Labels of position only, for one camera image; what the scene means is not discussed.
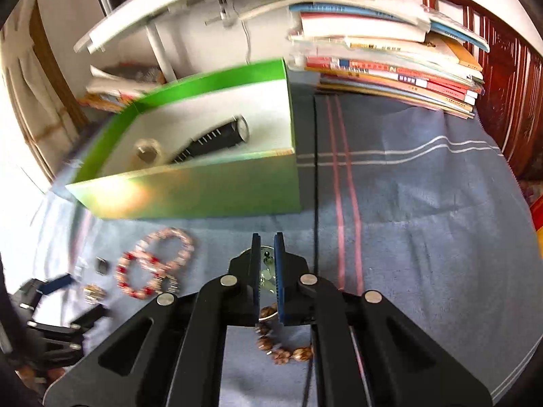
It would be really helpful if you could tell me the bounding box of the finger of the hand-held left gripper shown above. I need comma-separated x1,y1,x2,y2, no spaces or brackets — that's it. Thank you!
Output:
40,274,74,295
70,305,109,333

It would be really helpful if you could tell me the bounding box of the red bead bracelet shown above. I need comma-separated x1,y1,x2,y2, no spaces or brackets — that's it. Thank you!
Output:
115,251,165,300

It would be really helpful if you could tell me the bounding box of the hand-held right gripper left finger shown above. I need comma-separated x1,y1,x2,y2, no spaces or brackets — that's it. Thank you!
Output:
42,233,261,407

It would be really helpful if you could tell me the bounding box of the silver round charm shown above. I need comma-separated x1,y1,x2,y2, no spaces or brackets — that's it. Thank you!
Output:
241,245,277,298

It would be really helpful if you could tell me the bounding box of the gold segmented ring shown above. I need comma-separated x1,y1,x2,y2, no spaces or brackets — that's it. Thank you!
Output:
82,285,106,304

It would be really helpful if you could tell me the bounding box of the tall stack of books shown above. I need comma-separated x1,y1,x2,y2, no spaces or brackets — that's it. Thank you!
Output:
287,0,490,120

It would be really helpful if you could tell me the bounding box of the clear bead bracelet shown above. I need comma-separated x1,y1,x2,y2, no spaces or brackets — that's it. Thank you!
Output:
156,273,181,295

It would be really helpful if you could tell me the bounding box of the small stack of books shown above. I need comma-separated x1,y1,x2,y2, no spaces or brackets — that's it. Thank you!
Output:
78,63,167,113

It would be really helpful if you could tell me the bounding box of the dark red wooden headboard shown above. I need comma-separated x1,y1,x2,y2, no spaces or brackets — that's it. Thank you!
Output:
422,0,543,179

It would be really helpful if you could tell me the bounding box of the silver ring in box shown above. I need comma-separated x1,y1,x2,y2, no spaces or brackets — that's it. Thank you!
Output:
133,138,164,164

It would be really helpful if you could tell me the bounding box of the white cable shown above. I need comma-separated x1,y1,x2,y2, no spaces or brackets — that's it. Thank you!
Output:
240,19,252,65

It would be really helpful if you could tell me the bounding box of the brown wooden bead bracelet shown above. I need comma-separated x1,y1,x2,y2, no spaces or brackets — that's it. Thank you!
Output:
255,303,315,365

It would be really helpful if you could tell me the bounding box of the beige curtain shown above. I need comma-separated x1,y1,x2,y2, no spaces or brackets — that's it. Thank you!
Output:
0,0,88,187

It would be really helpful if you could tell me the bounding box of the pink bead bracelet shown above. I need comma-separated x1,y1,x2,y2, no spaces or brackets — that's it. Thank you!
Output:
136,228,196,275

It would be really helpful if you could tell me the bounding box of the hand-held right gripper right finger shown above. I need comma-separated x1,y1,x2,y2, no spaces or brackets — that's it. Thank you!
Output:
274,232,493,407

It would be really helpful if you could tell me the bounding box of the green cardboard box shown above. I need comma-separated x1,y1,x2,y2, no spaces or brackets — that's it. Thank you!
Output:
65,58,303,221

